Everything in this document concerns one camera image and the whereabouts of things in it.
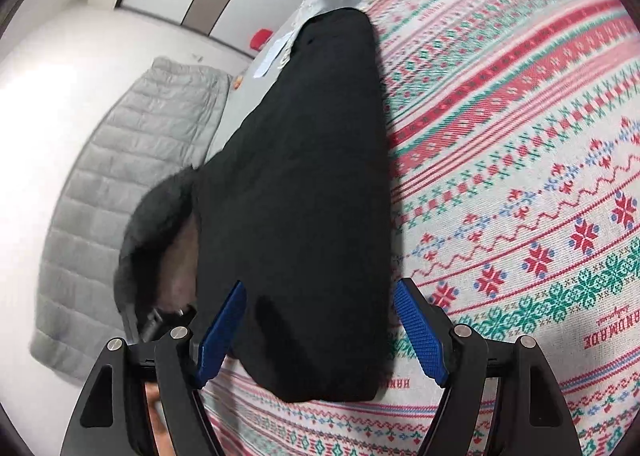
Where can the red green patterned blanket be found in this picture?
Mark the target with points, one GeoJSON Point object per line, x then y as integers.
{"type": "Point", "coordinates": [514, 125]}

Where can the black button-up garment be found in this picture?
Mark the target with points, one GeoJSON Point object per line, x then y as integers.
{"type": "Point", "coordinates": [296, 208]}

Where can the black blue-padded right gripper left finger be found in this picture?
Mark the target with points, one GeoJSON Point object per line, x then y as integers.
{"type": "Point", "coordinates": [217, 340]}

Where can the small red container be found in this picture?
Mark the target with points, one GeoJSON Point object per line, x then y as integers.
{"type": "Point", "coordinates": [260, 39]}

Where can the white paper sheets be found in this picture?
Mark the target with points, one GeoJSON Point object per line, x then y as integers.
{"type": "Point", "coordinates": [277, 54]}

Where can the black fuzzy sleeve forearm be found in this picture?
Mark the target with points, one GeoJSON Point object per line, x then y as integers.
{"type": "Point", "coordinates": [154, 224]}

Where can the grey quilted mat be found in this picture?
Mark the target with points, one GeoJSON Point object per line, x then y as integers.
{"type": "Point", "coordinates": [163, 123]}

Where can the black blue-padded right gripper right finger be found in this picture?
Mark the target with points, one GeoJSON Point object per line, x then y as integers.
{"type": "Point", "coordinates": [428, 329]}

